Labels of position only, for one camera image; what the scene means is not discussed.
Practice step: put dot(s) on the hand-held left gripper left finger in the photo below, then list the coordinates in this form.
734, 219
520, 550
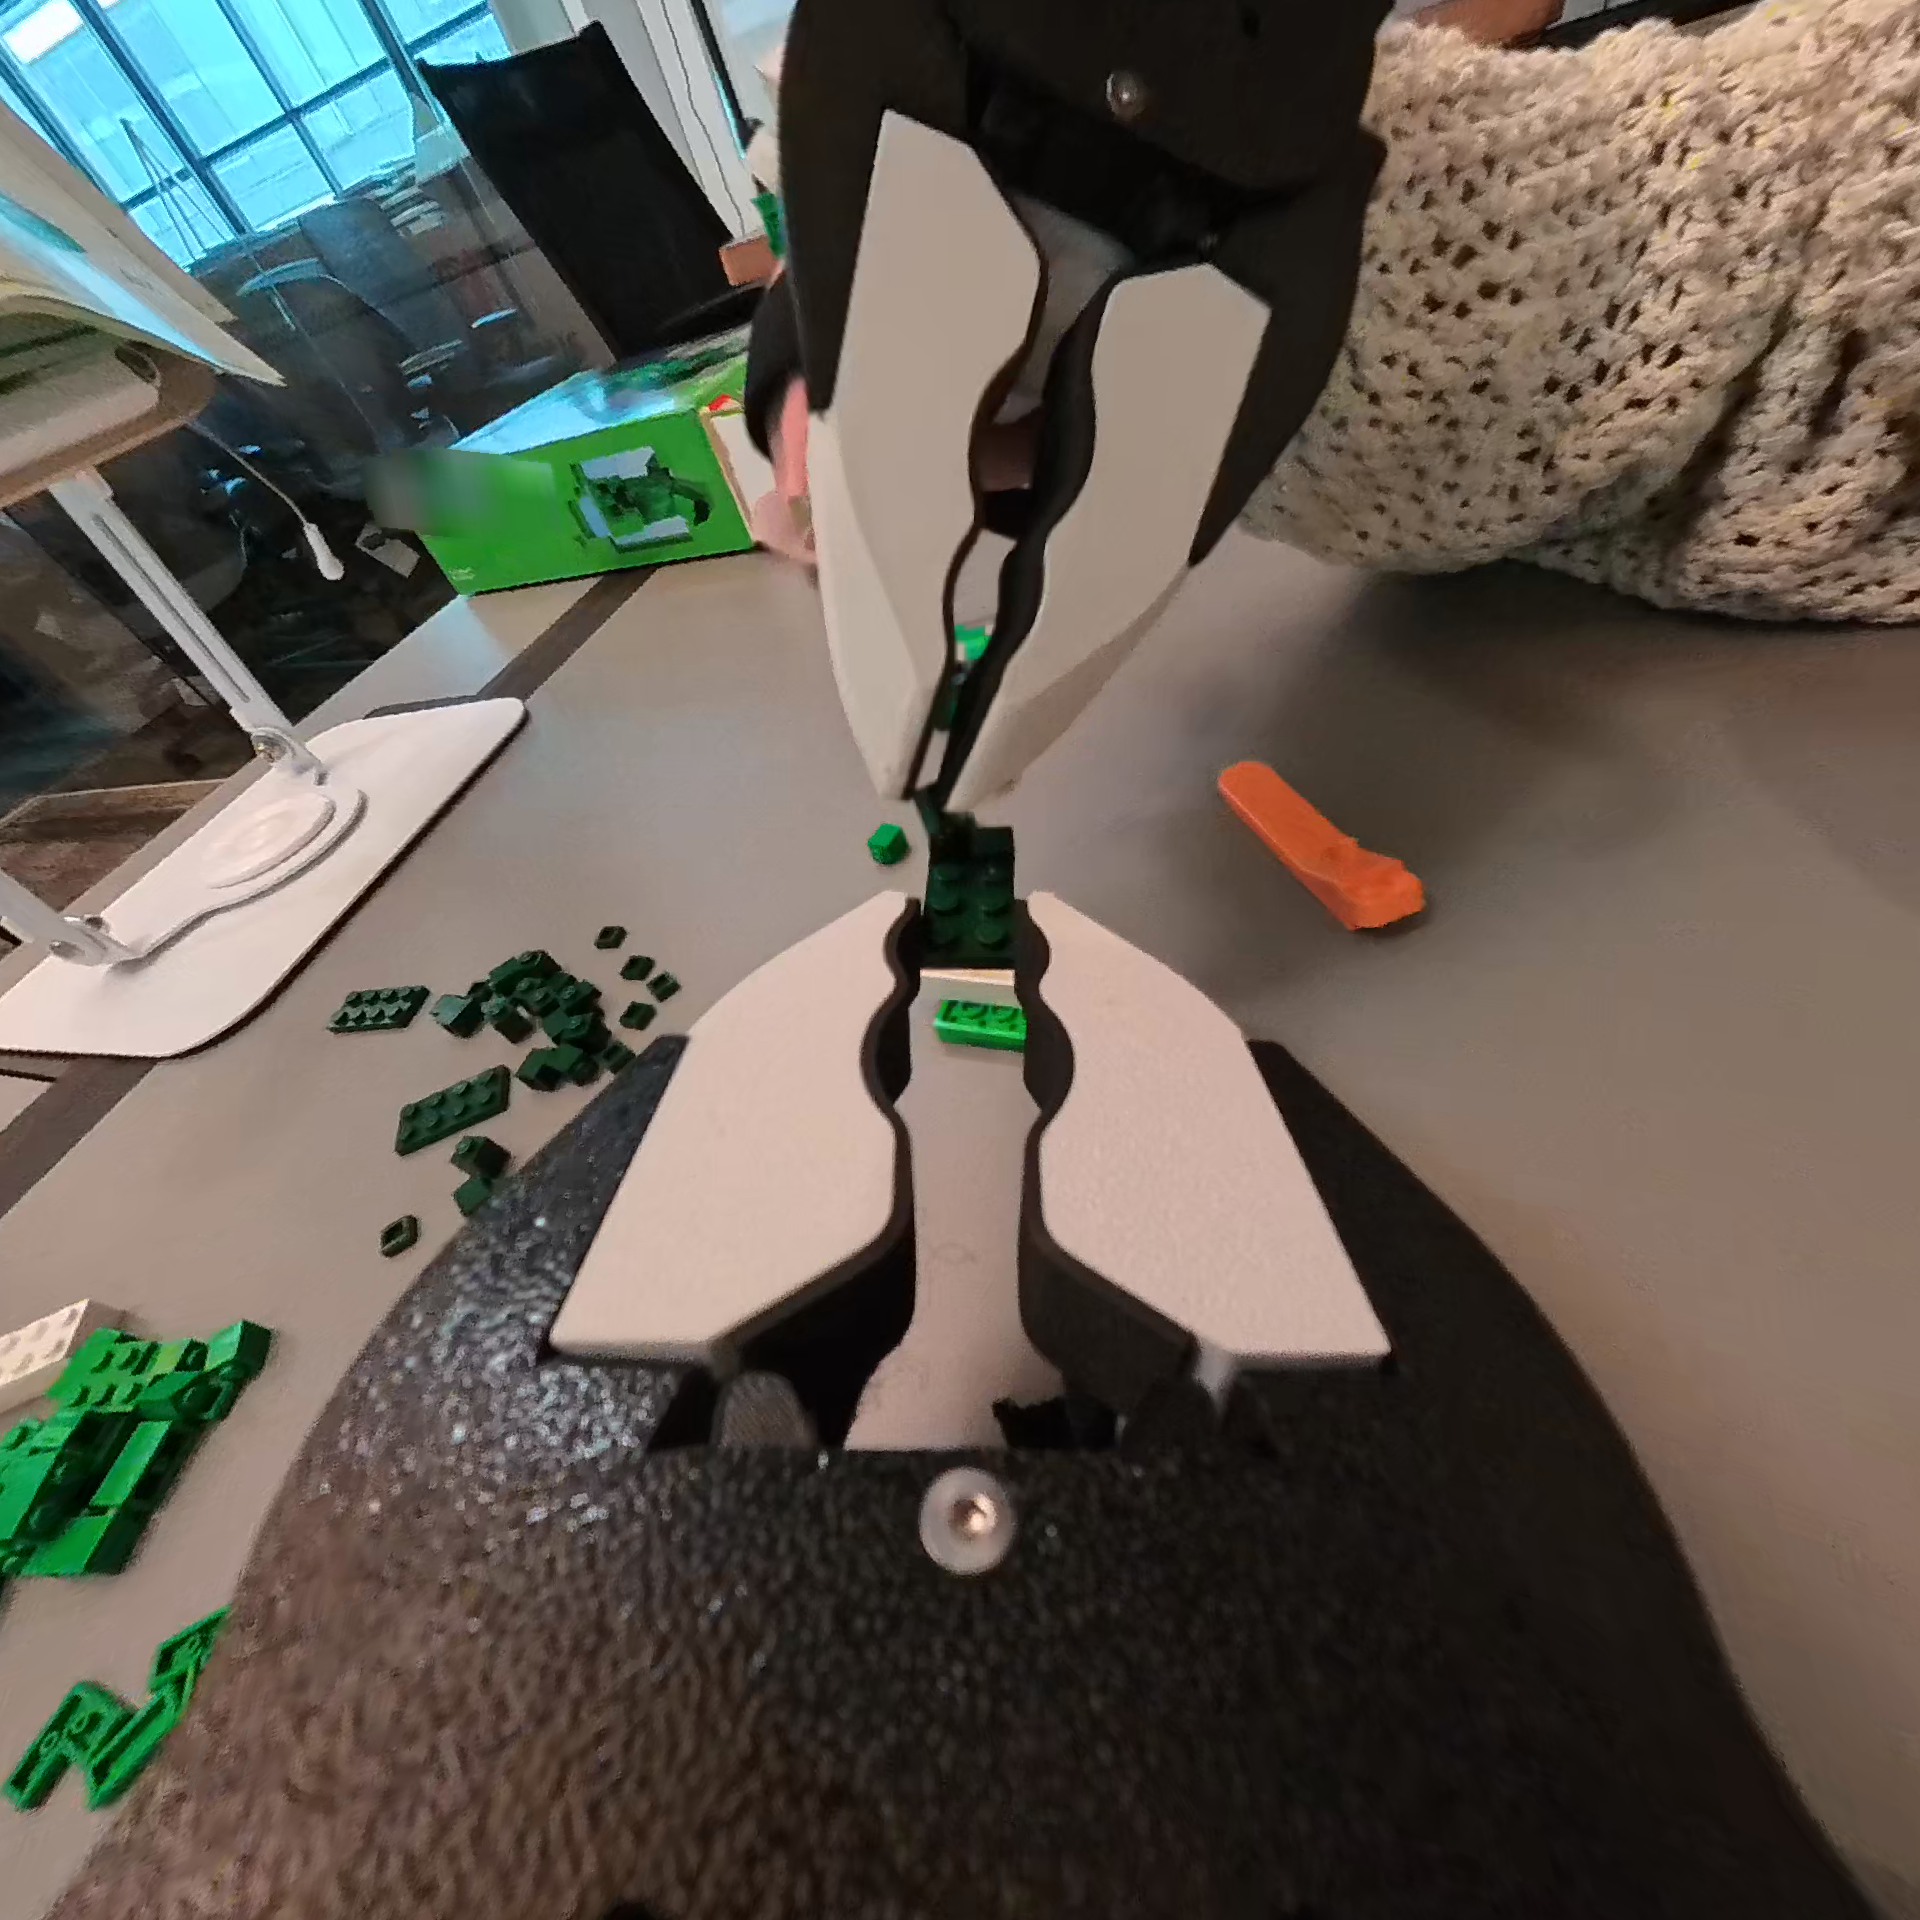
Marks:
750, 1155

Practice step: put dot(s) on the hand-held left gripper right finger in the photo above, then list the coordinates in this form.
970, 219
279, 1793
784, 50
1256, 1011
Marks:
1184, 1175

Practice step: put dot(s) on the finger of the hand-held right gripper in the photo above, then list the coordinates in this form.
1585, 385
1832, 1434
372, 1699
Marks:
1158, 482
898, 420

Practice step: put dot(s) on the dark green lego brick stack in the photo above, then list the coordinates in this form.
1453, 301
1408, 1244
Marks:
970, 891

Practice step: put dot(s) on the person's right forearm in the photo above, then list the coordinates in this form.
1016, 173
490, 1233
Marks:
1618, 301

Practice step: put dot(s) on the green lego base, tan brick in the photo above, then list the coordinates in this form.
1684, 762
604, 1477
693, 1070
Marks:
980, 1015

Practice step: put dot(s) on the scattered dark green lego pieces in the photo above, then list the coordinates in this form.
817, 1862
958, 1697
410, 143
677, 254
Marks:
526, 1020

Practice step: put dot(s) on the green lego box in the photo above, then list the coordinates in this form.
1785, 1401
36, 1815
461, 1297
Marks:
604, 497

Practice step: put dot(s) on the small bright green lego cube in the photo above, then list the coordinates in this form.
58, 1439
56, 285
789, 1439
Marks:
889, 843

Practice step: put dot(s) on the pile of bright green lego pieces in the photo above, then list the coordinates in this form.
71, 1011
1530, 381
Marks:
106, 1443

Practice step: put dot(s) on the lego instruction booklet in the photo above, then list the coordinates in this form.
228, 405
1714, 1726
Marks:
106, 333

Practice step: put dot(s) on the orange brick separator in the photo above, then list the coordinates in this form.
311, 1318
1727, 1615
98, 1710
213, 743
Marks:
1325, 851

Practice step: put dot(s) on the white round-cornered base plate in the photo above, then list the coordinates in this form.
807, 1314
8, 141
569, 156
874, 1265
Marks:
213, 871

